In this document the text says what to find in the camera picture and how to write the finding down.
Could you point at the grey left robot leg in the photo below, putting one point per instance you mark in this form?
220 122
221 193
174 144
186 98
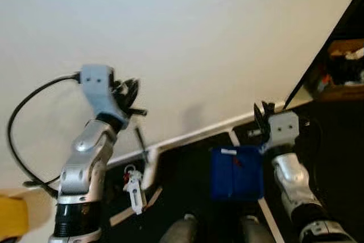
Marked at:
181 230

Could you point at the brown cardboard box with clutter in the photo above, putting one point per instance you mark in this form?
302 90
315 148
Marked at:
341 92

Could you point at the white baseboard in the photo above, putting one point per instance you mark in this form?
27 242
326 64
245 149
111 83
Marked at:
199 134

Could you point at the grey robot leg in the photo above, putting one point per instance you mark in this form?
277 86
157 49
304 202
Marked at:
253 231
181 230

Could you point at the small white and red tool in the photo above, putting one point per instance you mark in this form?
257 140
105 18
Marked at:
134 189

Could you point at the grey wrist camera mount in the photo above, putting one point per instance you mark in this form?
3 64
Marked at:
283 129
98 89

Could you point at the yellow object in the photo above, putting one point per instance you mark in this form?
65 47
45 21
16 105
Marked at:
12 217

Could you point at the long white tape strip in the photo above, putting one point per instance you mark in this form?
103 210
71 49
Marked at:
270 220

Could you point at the tan tape strip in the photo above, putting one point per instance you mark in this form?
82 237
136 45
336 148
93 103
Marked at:
122 215

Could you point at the grey right robot leg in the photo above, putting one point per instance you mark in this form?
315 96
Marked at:
253 231

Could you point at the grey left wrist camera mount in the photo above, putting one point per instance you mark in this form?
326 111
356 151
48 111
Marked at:
98 89

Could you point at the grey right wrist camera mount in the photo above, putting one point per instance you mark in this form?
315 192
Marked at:
283 129

